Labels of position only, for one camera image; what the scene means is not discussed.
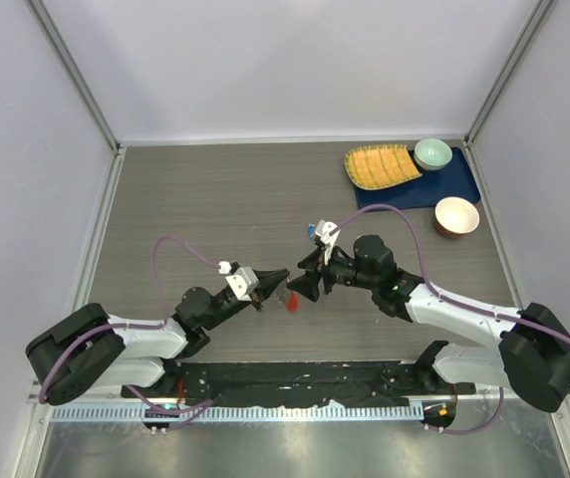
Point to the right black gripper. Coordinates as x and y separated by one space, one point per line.
308 284

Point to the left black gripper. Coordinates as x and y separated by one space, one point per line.
267 281

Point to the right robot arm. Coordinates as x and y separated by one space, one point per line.
525 350

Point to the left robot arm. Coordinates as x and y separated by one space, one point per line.
93 349

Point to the yellow woven bamboo plate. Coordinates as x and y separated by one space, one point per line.
381 166

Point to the brown white bowl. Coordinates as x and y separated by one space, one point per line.
455 217

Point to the light green bowl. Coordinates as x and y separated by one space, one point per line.
432 154

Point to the dark blue tray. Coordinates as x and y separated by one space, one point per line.
455 180

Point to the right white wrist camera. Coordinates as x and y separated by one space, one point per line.
325 236

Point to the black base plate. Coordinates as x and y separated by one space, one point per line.
353 384

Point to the white slotted cable duct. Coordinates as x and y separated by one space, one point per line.
138 411

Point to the right aluminium frame post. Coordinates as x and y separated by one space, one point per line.
534 23

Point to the aluminium frame post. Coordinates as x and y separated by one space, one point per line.
534 23
64 56

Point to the left aluminium frame post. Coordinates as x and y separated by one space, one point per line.
64 56

